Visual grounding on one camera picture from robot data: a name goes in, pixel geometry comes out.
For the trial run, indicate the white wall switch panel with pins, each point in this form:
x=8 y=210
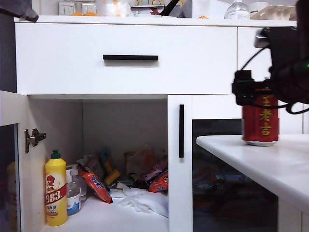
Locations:
x=66 y=8
x=88 y=8

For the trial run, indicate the white enamel tray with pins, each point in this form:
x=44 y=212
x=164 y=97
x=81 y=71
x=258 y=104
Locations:
x=144 y=11

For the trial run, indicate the white box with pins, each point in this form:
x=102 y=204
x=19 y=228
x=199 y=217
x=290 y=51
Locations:
x=210 y=8

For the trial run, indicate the clear plastic water bottle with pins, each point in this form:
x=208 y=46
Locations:
x=237 y=11

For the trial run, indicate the red herbal tea can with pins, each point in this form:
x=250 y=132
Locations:
x=260 y=120

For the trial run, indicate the black kitchen utensil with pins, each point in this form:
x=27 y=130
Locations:
x=170 y=6

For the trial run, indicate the pink snack packet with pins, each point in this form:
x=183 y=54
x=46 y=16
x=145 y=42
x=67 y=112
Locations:
x=157 y=170

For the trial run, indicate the red snack packet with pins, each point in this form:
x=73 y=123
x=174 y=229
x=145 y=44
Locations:
x=159 y=183

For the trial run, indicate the white cabinet body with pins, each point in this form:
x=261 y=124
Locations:
x=120 y=19

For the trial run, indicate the wide white drawer front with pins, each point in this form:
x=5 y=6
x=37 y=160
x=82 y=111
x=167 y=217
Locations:
x=60 y=60

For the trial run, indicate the small orange object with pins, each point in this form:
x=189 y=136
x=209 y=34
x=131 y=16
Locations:
x=202 y=17

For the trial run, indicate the white glass cabinet door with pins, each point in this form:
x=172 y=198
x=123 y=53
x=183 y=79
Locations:
x=173 y=193
x=12 y=108

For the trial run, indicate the orange fruit piece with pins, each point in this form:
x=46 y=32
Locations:
x=77 y=14
x=91 y=14

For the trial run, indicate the silver metal door hinge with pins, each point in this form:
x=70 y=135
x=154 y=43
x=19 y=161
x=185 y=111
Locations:
x=33 y=139

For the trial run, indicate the yellow detergent bottle green cap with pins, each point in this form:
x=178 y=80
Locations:
x=56 y=193

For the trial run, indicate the clear bag with snacks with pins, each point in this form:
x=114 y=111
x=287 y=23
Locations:
x=142 y=157

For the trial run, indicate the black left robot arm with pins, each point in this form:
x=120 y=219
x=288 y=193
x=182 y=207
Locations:
x=17 y=9

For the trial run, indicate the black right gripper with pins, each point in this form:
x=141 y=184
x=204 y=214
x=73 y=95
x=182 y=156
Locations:
x=282 y=87

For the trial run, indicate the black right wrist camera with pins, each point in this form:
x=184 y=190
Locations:
x=243 y=87

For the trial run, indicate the orange snack packet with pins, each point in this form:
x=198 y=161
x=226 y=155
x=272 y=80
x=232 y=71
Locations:
x=96 y=184

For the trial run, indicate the clear pump sanitizer bottle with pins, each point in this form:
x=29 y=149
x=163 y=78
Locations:
x=73 y=200

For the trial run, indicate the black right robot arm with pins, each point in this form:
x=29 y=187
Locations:
x=297 y=48

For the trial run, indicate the translucent plastic bag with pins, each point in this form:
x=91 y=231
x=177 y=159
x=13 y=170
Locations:
x=111 y=8

